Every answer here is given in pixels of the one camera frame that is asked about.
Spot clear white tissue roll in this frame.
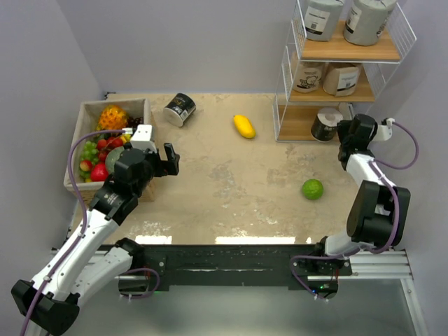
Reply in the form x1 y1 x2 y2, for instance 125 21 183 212
311 107 343 142

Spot black tissue roll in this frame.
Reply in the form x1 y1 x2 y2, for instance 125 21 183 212
163 93 197 127

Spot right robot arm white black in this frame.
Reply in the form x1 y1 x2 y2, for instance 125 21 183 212
311 114 411 275

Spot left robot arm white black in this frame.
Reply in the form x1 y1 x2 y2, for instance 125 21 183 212
11 143 180 335

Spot yellow banana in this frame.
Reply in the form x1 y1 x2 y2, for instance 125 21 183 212
120 134 132 144

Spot green netted melon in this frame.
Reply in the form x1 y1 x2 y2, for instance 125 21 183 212
105 146 124 174

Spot dark purple grapes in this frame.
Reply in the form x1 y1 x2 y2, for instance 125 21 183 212
127 117 144 127

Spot red apple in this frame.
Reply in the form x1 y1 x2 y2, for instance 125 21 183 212
90 162 109 182

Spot green lime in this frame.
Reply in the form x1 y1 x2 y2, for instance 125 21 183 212
302 179 324 200

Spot orange spiky fruit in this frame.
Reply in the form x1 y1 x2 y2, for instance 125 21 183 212
96 104 128 131

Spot green grapes bunch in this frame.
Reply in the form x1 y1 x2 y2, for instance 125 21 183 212
79 141 98 180

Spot small peach fruit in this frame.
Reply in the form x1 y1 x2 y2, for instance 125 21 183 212
79 160 93 172

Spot yellow mango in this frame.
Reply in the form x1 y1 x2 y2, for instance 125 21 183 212
233 115 256 139

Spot woven lined fruit basket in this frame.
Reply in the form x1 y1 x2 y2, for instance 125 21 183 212
71 98 158 203

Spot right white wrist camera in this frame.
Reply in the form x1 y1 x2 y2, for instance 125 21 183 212
371 118 395 141

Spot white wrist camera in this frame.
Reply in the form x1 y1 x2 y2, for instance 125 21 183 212
130 124 157 153
371 118 395 141

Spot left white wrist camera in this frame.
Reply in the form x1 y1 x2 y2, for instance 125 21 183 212
130 124 157 153

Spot white wire wooden shelf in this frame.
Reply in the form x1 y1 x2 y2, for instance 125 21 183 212
272 1 417 142

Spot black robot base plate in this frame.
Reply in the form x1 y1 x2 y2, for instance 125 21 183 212
114 238 352 297

